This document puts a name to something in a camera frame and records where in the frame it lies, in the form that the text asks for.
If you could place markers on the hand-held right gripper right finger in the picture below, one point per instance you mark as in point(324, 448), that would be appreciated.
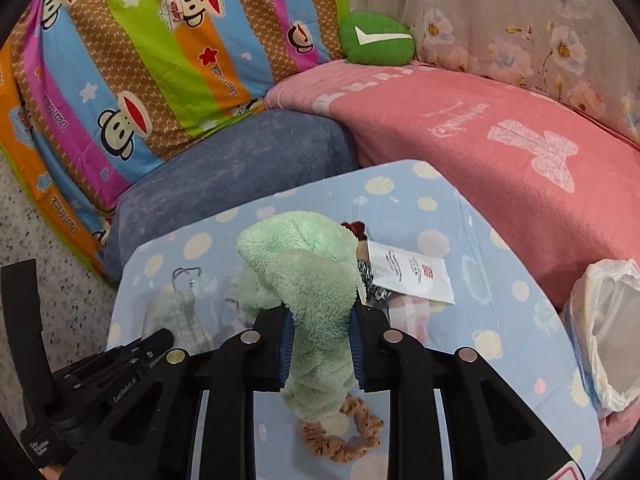
point(358, 350)

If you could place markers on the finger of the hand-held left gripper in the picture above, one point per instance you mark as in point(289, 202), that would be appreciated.
point(150, 342)

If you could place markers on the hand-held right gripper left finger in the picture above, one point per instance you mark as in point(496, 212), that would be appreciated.
point(284, 347)

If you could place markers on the green fluffy cloth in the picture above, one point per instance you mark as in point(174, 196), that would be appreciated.
point(300, 270)

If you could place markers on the dark red velvet scrunchie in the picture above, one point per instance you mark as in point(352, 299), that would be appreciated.
point(356, 229)

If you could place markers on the white plastic bag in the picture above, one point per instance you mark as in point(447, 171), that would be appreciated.
point(590, 370)

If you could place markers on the grey cloth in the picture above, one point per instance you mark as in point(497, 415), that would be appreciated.
point(175, 315)

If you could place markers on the leopard print cloth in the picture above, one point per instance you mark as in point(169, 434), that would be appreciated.
point(372, 290)

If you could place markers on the pink checkered cloth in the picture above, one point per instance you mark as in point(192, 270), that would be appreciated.
point(415, 315)

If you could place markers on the brown scrunchie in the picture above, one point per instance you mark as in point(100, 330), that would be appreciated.
point(370, 422)

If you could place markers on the white paper packet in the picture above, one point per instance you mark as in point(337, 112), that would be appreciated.
point(410, 270)

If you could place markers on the light blue dotted sheet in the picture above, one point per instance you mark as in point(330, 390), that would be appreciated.
point(435, 210)

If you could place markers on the blue-grey cushion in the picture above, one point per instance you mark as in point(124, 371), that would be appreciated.
point(240, 160)

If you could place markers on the pink blanket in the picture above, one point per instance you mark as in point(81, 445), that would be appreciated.
point(450, 160)

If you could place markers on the striped monkey print quilt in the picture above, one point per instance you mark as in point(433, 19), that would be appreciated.
point(150, 60)

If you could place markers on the green plush pillow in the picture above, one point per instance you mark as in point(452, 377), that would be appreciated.
point(360, 52)

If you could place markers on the floral fabric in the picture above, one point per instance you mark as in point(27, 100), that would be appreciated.
point(500, 10)

